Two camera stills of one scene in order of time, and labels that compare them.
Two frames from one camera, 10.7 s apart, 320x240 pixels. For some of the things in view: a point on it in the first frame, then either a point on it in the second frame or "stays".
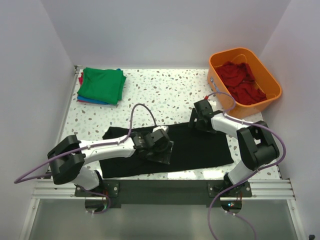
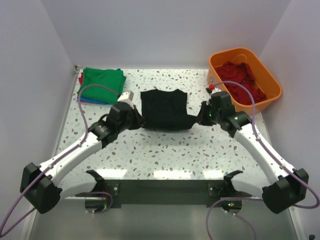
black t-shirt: (193, 147) to (166, 110)
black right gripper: (194, 115) to (201, 119)
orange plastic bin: (241, 74) stays
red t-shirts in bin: (241, 82) stays
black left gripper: (162, 156) to (139, 120)
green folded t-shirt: (104, 85) stays
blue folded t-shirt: (92, 100) stays
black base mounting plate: (168, 193) stays
